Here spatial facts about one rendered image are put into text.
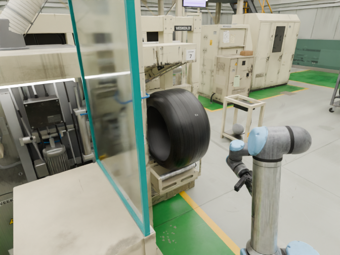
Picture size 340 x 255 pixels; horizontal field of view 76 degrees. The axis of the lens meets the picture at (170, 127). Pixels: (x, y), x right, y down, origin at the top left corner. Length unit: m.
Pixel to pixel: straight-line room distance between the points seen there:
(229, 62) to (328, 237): 4.18
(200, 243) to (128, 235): 1.63
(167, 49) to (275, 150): 1.11
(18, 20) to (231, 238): 2.38
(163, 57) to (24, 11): 0.86
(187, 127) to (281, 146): 0.63
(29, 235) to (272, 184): 0.90
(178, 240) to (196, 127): 1.32
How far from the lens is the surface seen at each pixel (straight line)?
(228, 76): 5.83
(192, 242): 2.40
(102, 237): 0.83
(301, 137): 0.97
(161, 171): 1.86
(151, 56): 1.65
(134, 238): 0.80
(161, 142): 1.91
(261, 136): 0.91
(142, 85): 1.35
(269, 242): 1.14
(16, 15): 1.46
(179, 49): 1.78
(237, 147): 1.46
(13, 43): 1.46
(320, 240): 2.80
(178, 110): 1.39
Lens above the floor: 1.88
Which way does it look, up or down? 24 degrees down
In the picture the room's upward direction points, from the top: 1 degrees counter-clockwise
